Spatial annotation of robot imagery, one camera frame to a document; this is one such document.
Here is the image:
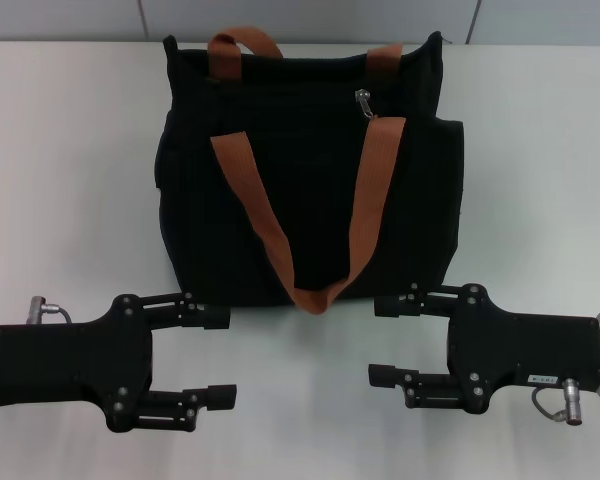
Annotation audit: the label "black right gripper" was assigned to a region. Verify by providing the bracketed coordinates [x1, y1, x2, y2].
[368, 282, 600, 416]

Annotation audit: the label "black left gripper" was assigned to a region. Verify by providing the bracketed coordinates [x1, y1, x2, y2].
[0, 289, 232, 434]

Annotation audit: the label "black fabric bag brown handles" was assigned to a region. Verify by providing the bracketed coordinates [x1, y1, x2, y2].
[154, 30, 469, 317]

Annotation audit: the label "silver metal zipper pull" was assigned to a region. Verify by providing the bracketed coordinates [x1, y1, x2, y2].
[354, 88, 379, 122]

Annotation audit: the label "grey left gripper cable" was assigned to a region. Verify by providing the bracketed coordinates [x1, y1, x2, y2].
[28, 295, 74, 326]

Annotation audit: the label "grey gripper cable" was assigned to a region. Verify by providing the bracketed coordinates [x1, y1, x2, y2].
[28, 295, 74, 326]
[531, 378, 585, 427]

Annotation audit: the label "grey right gripper cable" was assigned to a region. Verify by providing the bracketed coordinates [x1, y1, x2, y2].
[531, 378, 585, 427]

